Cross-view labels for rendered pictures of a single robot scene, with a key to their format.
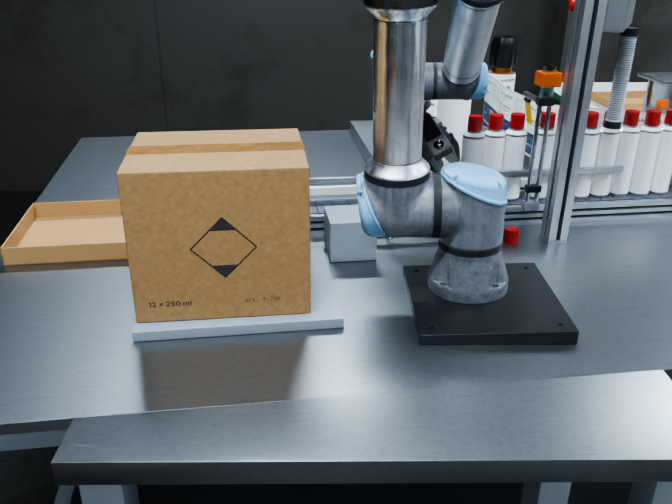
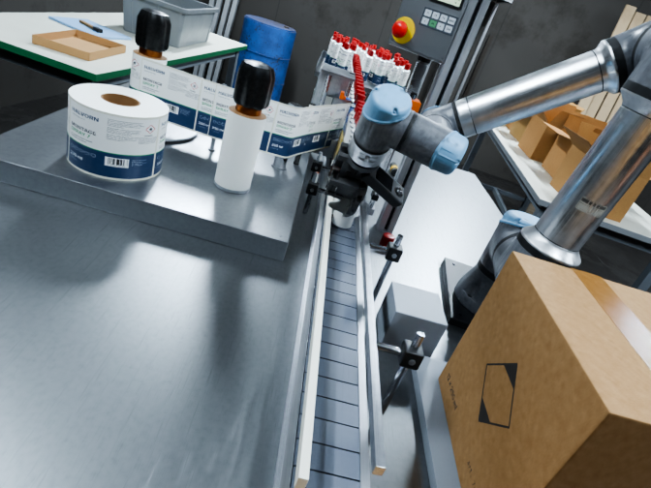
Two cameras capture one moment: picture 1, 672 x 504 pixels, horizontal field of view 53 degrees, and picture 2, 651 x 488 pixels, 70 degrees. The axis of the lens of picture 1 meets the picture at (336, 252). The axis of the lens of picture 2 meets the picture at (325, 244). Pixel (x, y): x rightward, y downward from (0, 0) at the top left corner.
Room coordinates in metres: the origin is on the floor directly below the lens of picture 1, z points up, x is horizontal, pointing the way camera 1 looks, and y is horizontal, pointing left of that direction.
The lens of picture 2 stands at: (1.51, 0.72, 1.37)
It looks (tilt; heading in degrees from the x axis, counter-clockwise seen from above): 28 degrees down; 272
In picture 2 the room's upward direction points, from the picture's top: 19 degrees clockwise
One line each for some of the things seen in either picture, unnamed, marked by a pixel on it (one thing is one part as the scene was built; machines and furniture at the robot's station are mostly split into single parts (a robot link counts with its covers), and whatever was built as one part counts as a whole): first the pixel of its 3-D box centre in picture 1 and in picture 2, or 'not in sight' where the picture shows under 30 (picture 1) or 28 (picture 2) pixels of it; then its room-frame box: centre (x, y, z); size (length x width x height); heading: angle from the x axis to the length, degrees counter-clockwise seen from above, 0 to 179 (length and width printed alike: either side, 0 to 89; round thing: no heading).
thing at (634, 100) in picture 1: (641, 101); (82, 44); (2.90, -1.30, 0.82); 0.34 x 0.24 x 0.04; 97
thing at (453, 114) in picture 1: (453, 110); (244, 128); (1.81, -0.31, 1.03); 0.09 x 0.09 x 0.30
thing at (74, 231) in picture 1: (89, 228); not in sight; (1.40, 0.56, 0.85); 0.30 x 0.26 x 0.04; 98
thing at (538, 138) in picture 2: not in sight; (554, 133); (0.39, -2.69, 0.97); 0.45 x 0.44 x 0.37; 4
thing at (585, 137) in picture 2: not in sight; (603, 170); (0.34, -1.87, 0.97); 0.51 x 0.42 x 0.37; 7
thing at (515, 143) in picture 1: (513, 156); not in sight; (1.54, -0.42, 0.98); 0.05 x 0.05 x 0.20
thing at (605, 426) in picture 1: (372, 304); not in sight; (1.14, -0.07, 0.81); 0.90 x 0.90 x 0.04; 1
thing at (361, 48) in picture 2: not in sight; (365, 60); (1.79, -2.89, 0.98); 0.57 x 0.46 x 0.21; 8
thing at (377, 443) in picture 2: (402, 177); (365, 235); (1.46, -0.15, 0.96); 1.07 x 0.01 x 0.01; 98
